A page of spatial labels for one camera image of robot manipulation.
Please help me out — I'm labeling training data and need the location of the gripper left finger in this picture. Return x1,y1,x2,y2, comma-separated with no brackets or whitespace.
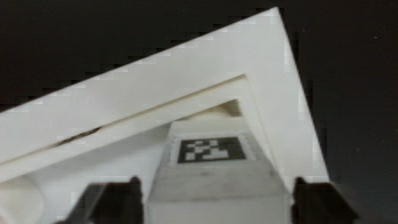
55,176,143,224

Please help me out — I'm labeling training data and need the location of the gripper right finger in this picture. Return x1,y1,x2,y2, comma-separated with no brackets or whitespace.
291,177,358,224

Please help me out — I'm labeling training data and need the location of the white leg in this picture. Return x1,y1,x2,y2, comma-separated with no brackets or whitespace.
145,118,289,224

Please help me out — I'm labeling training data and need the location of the white square tabletop tray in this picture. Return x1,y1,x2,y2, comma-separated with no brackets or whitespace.
0,80,268,224

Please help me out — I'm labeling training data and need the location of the white U-shaped fence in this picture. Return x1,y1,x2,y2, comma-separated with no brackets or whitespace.
0,9,328,182

